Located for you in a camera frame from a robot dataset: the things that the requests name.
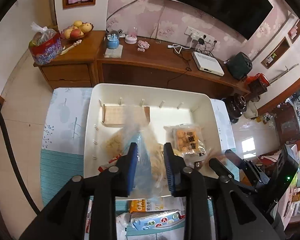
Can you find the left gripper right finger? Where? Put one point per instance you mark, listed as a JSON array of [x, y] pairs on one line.
[[184, 181]]

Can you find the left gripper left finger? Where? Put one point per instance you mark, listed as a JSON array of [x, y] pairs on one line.
[[64, 217]]

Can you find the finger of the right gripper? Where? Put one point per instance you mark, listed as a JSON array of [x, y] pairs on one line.
[[224, 175], [254, 174]]

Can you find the Calleton bread clear pack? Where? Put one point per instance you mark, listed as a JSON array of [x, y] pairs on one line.
[[134, 126]]

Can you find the blue red biscuit pack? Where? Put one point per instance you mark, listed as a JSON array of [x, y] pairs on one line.
[[156, 220]]

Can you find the clear cookie snack pack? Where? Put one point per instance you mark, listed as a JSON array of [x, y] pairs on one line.
[[211, 153]]

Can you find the white silver snack packet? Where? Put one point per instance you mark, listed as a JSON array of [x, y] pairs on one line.
[[122, 218]]

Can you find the orange white snack box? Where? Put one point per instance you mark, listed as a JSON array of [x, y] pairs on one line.
[[158, 205]]

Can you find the small cakes clear pack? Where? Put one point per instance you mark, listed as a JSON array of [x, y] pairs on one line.
[[186, 140]]

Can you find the white bucket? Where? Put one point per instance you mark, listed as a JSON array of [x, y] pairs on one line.
[[251, 111]]

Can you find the dark ceramic jar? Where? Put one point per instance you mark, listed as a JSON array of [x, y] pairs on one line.
[[236, 105]]

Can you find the teal white leaf tablecloth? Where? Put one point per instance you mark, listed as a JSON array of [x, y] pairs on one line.
[[62, 153]]

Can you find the white plastic storage bin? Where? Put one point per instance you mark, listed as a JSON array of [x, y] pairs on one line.
[[167, 107]]

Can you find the dark green box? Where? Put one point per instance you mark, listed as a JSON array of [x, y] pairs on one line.
[[239, 66]]

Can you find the white set-top box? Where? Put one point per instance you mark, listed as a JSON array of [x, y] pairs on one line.
[[207, 64]]

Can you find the wooden TV cabinet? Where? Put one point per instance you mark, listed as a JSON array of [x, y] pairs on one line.
[[159, 66]]

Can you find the blue snow globe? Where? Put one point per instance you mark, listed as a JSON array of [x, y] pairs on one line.
[[113, 39]]

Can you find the red bag of fruit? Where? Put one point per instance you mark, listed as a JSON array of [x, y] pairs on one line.
[[45, 45]]

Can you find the fruit bowl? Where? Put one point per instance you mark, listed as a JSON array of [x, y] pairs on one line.
[[77, 30]]

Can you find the white wall power strip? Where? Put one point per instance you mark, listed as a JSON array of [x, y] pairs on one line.
[[196, 35]]

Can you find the black wall television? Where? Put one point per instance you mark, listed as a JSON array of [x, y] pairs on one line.
[[215, 2]]

